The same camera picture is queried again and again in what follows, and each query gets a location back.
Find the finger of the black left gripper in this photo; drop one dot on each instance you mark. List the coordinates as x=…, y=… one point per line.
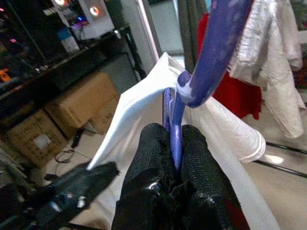
x=69, y=203
x=91, y=177

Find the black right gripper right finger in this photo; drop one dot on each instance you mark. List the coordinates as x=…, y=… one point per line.
x=199, y=172

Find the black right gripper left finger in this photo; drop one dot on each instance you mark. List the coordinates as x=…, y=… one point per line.
x=148, y=163

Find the white shirt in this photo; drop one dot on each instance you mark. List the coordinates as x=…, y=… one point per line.
x=144, y=100

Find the blue plastic hanger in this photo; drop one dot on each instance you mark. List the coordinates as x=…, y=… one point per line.
x=211, y=60

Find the black power adapter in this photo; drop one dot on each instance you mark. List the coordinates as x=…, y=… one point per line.
x=77, y=138

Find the printed cardboard box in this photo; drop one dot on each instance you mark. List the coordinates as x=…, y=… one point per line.
x=105, y=122

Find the plain cardboard box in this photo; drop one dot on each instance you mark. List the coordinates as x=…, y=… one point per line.
x=79, y=95

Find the red garment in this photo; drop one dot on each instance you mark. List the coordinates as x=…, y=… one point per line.
x=239, y=95

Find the black desk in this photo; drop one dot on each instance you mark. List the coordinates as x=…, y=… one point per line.
x=72, y=62

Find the white denim trousers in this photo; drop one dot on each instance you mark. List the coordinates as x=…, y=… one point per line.
x=275, y=83

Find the dark grey curtain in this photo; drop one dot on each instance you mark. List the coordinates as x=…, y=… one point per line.
x=192, y=36

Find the white computer case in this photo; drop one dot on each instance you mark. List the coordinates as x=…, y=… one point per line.
x=100, y=24

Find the white sliding door frame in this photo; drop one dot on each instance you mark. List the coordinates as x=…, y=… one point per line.
x=148, y=36

